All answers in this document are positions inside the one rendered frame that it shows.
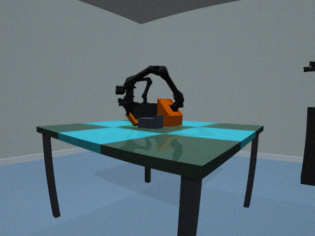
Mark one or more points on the orange l-shaped part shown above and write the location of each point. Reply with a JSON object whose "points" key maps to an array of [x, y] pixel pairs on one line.
{"points": [[132, 119]]}

